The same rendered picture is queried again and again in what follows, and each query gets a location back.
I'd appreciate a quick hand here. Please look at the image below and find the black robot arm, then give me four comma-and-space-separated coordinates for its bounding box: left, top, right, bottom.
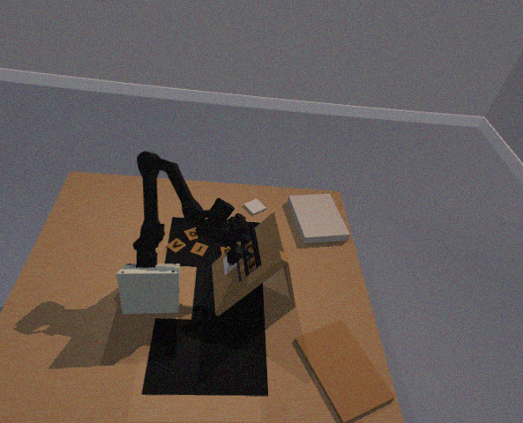
133, 152, 249, 267

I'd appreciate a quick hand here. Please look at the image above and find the beige flat rectangular slab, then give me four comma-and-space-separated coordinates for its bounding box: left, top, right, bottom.
288, 194, 350, 243

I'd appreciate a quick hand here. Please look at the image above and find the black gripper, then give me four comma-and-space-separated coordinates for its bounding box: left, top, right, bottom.
214, 217, 252, 265

